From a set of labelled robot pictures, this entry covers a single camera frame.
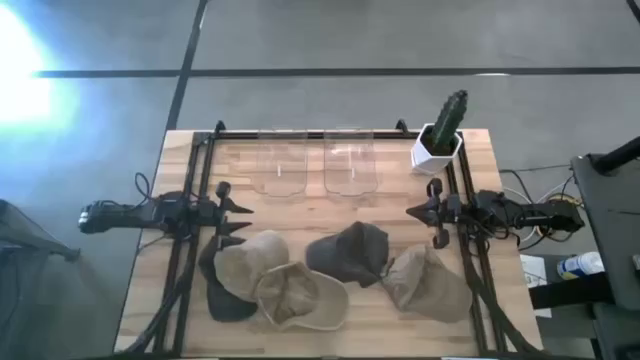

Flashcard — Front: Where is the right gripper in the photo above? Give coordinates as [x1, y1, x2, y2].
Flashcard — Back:
[405, 177, 462, 250]

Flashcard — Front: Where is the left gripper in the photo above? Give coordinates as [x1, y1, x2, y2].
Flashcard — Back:
[198, 181, 255, 251]

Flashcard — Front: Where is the beige baseball cap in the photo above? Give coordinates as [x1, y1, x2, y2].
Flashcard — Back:
[213, 229, 291, 304]
[253, 260, 350, 333]
[381, 243, 474, 324]

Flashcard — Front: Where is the white hexagonal plant pot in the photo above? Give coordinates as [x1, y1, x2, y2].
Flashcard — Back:
[410, 122, 464, 177]

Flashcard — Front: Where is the clear plastic container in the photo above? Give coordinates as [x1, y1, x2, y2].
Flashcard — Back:
[254, 129, 309, 198]
[323, 129, 379, 197]

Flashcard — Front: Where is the dark grey baseball cap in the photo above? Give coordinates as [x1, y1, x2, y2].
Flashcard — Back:
[304, 220, 391, 289]

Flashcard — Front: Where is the dark grey cloth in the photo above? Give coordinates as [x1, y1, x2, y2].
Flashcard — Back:
[197, 234, 260, 323]

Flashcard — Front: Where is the green cactus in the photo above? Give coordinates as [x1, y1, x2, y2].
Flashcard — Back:
[430, 89, 470, 154]

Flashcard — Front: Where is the white paper sheet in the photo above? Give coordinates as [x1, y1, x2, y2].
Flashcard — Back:
[519, 254, 554, 320]

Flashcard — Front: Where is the white blue spray bottle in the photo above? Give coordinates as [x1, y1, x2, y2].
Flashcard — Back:
[556, 251, 606, 281]

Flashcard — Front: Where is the black equipment stand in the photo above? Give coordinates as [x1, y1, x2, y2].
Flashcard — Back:
[528, 134, 640, 360]

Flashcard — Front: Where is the white cable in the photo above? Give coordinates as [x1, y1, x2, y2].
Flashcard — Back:
[502, 185, 542, 244]

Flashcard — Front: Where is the black looped cable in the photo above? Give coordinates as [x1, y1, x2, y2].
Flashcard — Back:
[133, 172, 162, 206]

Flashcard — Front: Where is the thin black cable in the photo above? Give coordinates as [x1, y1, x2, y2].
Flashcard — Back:
[498, 163, 572, 202]

